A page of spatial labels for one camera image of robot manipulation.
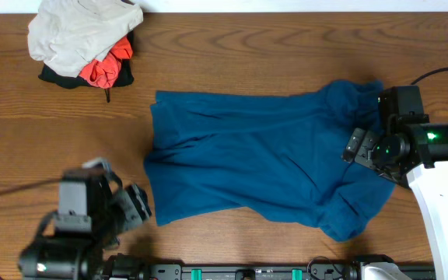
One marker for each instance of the beige crumpled garment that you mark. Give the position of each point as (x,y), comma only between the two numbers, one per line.
(66,35)

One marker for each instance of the black garment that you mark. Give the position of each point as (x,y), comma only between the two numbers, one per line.
(49,75)

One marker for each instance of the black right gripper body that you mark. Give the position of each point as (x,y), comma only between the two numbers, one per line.
(372,150)

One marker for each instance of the teal blue t-shirt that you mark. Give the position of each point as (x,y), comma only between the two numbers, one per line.
(277,155)

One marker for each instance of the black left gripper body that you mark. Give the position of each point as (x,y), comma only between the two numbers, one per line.
(132,210)

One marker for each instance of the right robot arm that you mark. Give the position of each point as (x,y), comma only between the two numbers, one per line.
(428,182)

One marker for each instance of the black mounting rail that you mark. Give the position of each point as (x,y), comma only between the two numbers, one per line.
(319,268)

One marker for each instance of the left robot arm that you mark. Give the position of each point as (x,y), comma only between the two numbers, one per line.
(94,208)

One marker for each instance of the red-orange garment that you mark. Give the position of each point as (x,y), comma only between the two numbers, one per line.
(114,70)

